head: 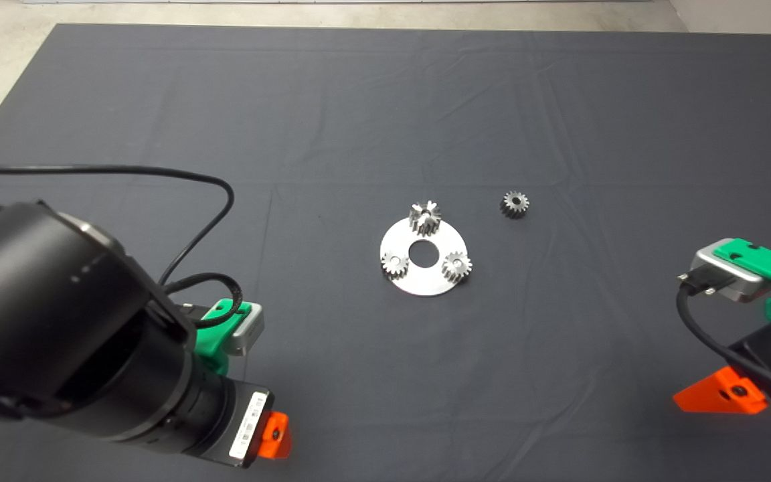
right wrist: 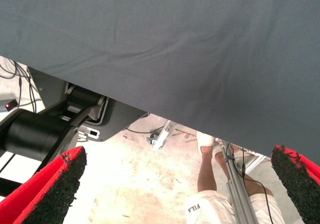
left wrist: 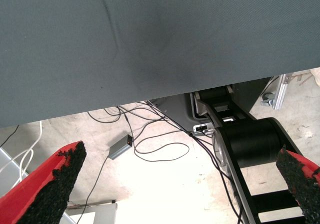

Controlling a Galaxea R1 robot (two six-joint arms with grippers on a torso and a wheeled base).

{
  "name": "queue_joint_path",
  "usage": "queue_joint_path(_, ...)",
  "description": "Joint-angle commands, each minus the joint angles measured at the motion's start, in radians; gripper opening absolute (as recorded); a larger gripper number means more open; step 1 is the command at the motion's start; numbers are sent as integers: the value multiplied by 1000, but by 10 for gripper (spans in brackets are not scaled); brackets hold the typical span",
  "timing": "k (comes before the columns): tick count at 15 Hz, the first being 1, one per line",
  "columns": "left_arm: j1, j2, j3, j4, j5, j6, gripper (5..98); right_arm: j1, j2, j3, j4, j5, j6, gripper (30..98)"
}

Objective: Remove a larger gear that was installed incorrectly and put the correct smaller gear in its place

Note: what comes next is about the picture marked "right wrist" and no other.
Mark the black floor cable bundle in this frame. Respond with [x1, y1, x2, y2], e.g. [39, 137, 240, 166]
[0, 58, 46, 114]

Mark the thin black floor cable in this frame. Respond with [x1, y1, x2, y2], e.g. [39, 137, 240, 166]
[126, 126, 165, 134]

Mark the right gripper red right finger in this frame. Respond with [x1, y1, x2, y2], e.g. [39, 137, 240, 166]
[271, 144, 320, 224]

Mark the aluminium bar with caster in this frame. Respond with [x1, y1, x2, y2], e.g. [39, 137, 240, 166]
[146, 120, 173, 152]

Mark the dark grey table cloth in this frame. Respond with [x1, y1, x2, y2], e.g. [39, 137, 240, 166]
[0, 0, 320, 159]

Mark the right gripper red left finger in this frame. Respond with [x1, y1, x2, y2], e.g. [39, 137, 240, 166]
[0, 145, 88, 224]

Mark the aluminium frame beam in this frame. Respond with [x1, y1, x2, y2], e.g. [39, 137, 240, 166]
[243, 151, 273, 174]

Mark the aluminium profile stand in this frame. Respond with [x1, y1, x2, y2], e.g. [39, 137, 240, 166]
[214, 138, 258, 224]

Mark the small black box red light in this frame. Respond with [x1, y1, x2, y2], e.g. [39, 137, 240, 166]
[4, 100, 20, 111]

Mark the black robot torso joint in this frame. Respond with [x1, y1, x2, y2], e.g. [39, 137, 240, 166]
[0, 85, 107, 197]

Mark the person in white shorts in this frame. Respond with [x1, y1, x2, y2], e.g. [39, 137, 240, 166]
[184, 131, 286, 224]

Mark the black cable on stand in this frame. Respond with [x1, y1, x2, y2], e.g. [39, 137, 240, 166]
[226, 142, 276, 224]

